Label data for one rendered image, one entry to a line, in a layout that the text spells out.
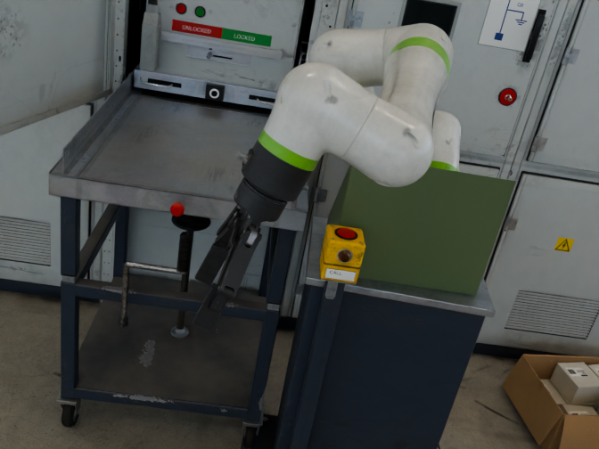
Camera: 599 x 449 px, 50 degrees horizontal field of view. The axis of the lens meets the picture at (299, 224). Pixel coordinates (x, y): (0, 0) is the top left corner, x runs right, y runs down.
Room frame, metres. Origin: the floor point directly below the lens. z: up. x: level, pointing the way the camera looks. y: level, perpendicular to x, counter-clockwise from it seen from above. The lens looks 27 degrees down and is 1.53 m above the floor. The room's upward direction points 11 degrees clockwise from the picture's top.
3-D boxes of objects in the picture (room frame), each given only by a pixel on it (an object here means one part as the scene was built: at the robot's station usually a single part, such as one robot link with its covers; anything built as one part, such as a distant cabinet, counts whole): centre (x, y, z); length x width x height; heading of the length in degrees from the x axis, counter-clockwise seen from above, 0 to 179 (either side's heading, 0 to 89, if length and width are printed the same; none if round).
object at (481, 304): (1.44, -0.26, 0.74); 0.45 x 0.33 x 0.02; 91
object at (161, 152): (1.72, 0.32, 0.82); 0.68 x 0.62 x 0.06; 5
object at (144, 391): (1.72, 0.32, 0.46); 0.64 x 0.58 x 0.66; 5
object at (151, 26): (2.01, 0.56, 1.04); 0.08 x 0.05 x 0.17; 5
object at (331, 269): (1.23, -0.10, 0.85); 0.08 x 0.08 x 0.10; 5
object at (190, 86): (2.11, 0.36, 0.90); 0.54 x 0.05 x 0.06; 95
